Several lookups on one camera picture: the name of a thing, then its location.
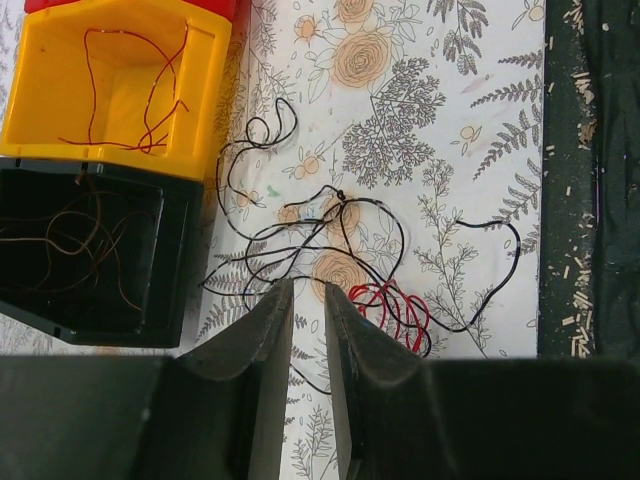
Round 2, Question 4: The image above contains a red bin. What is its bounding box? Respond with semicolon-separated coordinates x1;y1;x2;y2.
24;0;241;21

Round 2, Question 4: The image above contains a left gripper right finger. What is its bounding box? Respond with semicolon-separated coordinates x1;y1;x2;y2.
325;284;639;479

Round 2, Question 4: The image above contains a yellow bin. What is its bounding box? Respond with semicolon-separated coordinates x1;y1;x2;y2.
1;0;235;183

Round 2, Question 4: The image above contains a red wire bundle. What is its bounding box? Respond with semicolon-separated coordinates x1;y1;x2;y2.
197;96;522;396

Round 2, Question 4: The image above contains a left black bin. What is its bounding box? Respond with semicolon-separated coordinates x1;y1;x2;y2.
1;158;203;348

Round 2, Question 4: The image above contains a grey brown thin wire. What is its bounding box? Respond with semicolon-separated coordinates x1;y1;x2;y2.
0;174;156;313

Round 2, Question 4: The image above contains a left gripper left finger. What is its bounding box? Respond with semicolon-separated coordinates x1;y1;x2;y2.
1;280;294;479

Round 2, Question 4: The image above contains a floral table mat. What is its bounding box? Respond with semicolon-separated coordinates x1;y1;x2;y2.
0;0;546;480

